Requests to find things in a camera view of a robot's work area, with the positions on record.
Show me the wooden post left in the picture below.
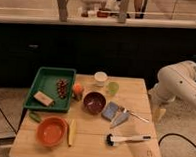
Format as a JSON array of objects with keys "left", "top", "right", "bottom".
[{"left": 57, "top": 0, "right": 68, "bottom": 22}]

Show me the blue sponge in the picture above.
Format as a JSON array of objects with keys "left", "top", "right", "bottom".
[{"left": 101, "top": 102, "right": 119, "bottom": 121}]

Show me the black cable left floor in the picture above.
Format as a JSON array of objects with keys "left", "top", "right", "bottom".
[{"left": 0, "top": 96, "right": 21, "bottom": 135}]

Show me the white cup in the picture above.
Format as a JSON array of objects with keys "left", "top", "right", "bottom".
[{"left": 94, "top": 71, "right": 108, "bottom": 87}]

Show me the bunch of red grapes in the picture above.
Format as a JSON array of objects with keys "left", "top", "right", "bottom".
[{"left": 56, "top": 79, "right": 68, "bottom": 99}]

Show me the green translucent cup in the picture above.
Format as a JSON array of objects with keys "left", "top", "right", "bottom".
[{"left": 107, "top": 82, "right": 119, "bottom": 96}]

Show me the wooden post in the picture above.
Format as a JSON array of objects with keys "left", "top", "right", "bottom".
[
  {"left": 57, "top": 0, "right": 68, "bottom": 22},
  {"left": 118, "top": 0, "right": 129, "bottom": 23}
]

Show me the green plastic tray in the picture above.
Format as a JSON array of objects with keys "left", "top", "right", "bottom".
[{"left": 24, "top": 67, "right": 76, "bottom": 113}]

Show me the green pepper toy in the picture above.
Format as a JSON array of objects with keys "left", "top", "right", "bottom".
[{"left": 29, "top": 112, "right": 41, "bottom": 123}]

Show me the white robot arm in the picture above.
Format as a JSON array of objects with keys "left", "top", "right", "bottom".
[{"left": 148, "top": 60, "right": 196, "bottom": 122}]

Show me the yellow corn cob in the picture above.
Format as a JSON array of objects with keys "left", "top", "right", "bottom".
[{"left": 68, "top": 120, "right": 77, "bottom": 146}]

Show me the black cable right floor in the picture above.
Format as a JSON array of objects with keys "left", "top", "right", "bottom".
[{"left": 157, "top": 131, "right": 196, "bottom": 157}]

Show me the purple bowl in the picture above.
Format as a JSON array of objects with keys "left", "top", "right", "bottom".
[{"left": 83, "top": 92, "right": 106, "bottom": 115}]

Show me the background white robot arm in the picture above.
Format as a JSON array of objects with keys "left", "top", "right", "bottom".
[{"left": 80, "top": 0, "right": 117, "bottom": 12}]

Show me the orange fruit toy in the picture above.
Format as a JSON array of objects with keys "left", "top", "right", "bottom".
[{"left": 73, "top": 83, "right": 84, "bottom": 101}]

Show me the black cable floor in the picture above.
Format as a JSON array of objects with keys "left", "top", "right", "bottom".
[
  {"left": 0, "top": 96, "right": 21, "bottom": 135},
  {"left": 157, "top": 131, "right": 196, "bottom": 157}
]

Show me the orange bowl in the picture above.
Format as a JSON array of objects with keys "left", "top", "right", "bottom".
[{"left": 36, "top": 116, "right": 68, "bottom": 147}]

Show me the wooden post right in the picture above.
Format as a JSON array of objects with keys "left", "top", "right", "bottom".
[{"left": 118, "top": 0, "right": 129, "bottom": 23}]

